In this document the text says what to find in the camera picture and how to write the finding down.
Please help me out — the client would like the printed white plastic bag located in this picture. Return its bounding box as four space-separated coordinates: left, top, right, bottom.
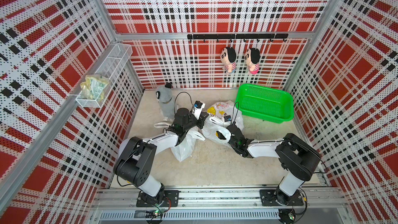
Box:
202 101 244 146

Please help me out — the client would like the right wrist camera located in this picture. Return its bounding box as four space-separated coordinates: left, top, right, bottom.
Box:
223 115 232 127

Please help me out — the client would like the plain white plastic bag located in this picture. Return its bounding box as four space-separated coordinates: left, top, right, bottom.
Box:
151 127 205 162

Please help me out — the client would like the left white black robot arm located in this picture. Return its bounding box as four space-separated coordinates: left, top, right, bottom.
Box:
113 106 209 206

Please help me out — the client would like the left circuit board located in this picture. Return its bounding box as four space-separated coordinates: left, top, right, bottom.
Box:
145 210 163 219

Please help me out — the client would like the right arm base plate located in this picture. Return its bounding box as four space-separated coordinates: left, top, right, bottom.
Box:
260 188 305 206

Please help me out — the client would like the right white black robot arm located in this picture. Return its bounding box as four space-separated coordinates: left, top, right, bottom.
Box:
216 124 321 206

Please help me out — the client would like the grey plush dog toy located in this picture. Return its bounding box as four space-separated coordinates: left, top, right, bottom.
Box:
155 83 175 119

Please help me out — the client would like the white wire wall basket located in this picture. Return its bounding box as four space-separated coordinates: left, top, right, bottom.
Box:
76 44 132 108

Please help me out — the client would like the pink-dressed hanging doll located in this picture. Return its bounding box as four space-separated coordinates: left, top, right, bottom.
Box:
244 48 260 75

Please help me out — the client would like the blue-dressed hanging doll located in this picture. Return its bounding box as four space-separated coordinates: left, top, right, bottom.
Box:
220 47 236 74

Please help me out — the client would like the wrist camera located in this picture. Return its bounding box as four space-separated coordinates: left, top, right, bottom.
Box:
192 101 205 120
223 115 232 127

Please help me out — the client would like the right circuit board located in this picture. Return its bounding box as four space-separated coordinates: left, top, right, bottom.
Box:
279 209 296 224

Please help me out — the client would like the black hook rail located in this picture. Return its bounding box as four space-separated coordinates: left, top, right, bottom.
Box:
187 33 289 41

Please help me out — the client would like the yellow-green snack packet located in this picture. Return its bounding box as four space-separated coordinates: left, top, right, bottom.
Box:
80 74 109 101

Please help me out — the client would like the green plastic basket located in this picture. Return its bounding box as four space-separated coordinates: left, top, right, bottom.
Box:
235 84 294 123

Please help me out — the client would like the circuit board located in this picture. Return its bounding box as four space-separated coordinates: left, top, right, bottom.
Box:
279 209 296 224
145 210 163 219

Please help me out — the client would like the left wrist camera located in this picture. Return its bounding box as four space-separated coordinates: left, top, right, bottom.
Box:
192 101 205 120

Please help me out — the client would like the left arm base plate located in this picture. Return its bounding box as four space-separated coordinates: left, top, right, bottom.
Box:
136 190 180 207

